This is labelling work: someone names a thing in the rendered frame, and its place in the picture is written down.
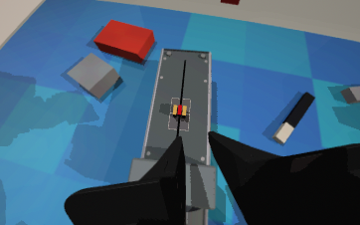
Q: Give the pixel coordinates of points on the red rectangular block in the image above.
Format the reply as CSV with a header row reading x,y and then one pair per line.
x,y
124,40

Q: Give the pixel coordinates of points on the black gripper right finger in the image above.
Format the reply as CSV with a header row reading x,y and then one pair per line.
x,y
265,184

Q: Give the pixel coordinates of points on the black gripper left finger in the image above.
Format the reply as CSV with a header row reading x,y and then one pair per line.
x,y
159,196

